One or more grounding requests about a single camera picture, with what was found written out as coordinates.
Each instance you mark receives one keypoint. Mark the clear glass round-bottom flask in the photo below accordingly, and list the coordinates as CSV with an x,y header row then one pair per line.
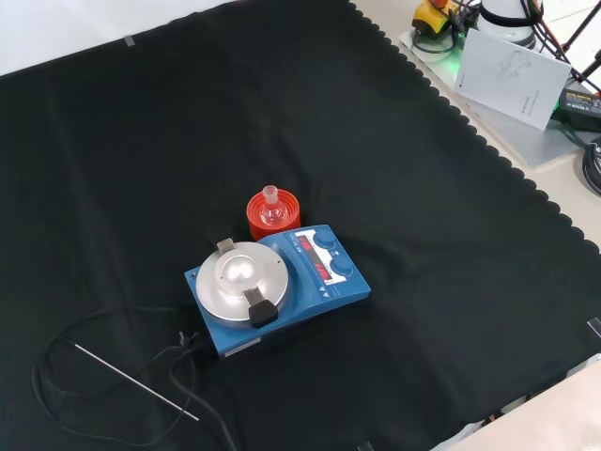
x,y
272,216

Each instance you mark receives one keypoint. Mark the red ribbed flask stand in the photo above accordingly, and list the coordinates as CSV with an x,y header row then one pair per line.
x,y
256,228

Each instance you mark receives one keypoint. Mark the blue heater with steel plate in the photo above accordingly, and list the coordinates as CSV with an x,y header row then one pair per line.
x,y
300,319

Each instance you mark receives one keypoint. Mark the black cloth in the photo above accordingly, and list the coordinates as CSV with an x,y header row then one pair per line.
x,y
422,235

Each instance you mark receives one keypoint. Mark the thin steel probe rod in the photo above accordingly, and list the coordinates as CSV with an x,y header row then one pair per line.
x,y
136,383

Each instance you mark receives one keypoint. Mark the clear tape strip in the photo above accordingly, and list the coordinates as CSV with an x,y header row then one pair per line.
x,y
365,446
594,327
128,41

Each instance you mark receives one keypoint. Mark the pale board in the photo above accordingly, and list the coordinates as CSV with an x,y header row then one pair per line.
x,y
516,141

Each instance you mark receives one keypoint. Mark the yellow stop button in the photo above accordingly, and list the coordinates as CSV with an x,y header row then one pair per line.
x,y
429,19

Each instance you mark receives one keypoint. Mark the white booklet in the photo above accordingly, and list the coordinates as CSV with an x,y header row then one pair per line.
x,y
512,80

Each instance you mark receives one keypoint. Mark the black power adapter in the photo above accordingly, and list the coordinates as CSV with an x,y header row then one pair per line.
x,y
580,110

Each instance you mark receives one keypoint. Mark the black tripod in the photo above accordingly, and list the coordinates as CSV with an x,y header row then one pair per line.
x,y
576,29

